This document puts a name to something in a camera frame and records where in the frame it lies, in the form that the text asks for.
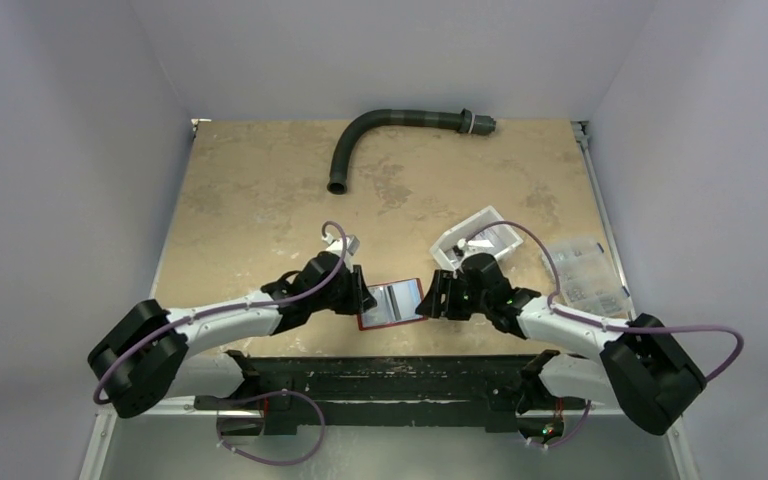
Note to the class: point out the aluminium frame rail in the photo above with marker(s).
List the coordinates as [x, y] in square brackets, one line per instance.
[582, 133]

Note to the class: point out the black front table rail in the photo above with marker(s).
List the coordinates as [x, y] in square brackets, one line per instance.
[408, 391]

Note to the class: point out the white plastic card box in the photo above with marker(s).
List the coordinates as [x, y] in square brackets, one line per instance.
[483, 229]

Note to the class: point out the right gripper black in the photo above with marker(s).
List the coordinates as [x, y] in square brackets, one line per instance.
[437, 295]

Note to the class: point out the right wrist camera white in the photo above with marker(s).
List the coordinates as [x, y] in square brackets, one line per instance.
[461, 250]

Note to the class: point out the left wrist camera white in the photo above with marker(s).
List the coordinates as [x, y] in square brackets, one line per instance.
[341, 245]

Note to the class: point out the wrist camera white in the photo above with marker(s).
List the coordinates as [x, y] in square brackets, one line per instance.
[461, 250]
[341, 245]

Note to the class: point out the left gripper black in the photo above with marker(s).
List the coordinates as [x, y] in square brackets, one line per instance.
[359, 299]

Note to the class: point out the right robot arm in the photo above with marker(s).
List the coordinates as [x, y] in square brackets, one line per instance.
[637, 367]

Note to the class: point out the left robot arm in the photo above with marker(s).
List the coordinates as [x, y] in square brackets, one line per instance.
[137, 362]

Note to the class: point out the red card holder wallet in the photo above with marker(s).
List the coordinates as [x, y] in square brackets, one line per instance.
[381, 315]

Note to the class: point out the clear plastic screw box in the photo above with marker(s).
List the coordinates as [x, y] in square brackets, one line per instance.
[587, 278]

